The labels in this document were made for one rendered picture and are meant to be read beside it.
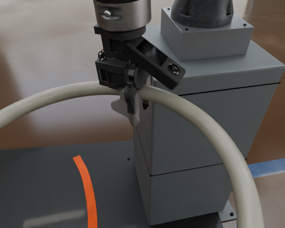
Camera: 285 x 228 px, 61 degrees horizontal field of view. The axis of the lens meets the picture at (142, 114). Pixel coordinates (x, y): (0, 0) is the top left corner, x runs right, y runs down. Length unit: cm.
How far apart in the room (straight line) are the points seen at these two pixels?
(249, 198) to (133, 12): 30
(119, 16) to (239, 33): 48
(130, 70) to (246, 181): 25
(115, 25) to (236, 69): 44
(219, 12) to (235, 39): 9
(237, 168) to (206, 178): 72
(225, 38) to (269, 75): 17
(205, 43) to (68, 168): 110
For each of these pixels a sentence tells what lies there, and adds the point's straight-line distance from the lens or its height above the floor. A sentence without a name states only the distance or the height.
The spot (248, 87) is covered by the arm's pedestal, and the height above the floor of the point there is 79.
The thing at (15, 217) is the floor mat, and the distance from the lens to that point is 146.
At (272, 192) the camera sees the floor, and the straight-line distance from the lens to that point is 157.
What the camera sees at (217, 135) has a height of 93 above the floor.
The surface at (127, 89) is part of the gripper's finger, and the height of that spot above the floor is 95.
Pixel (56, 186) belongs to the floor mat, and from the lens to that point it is 148.
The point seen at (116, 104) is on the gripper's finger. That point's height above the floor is 89.
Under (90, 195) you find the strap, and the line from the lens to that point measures 140.
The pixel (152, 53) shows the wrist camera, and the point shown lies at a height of 100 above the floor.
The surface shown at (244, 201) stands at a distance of 34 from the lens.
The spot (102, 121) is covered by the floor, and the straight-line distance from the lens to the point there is 180.
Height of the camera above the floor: 119
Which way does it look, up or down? 40 degrees down
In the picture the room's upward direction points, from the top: straight up
